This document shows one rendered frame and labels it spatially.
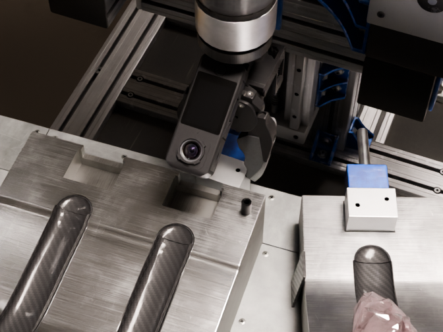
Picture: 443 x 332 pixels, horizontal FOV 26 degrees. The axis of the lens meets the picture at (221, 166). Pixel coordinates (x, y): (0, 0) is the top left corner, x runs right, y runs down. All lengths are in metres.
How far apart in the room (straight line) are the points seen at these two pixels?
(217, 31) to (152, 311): 0.27
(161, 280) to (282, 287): 0.15
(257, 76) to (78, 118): 0.99
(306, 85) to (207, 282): 0.75
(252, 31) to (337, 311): 0.28
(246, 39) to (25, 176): 0.29
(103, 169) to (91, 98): 0.91
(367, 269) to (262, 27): 0.28
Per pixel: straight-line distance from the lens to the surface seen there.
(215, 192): 0.99
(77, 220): 0.97
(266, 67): 0.95
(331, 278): 0.97
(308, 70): 1.59
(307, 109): 1.67
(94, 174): 1.03
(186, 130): 0.90
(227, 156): 1.04
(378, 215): 0.98
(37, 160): 1.01
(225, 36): 0.86
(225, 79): 0.91
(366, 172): 1.02
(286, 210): 1.07
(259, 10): 0.84
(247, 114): 0.94
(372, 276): 0.98
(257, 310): 1.01
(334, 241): 0.99
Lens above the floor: 1.69
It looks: 54 degrees down
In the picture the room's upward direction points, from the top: straight up
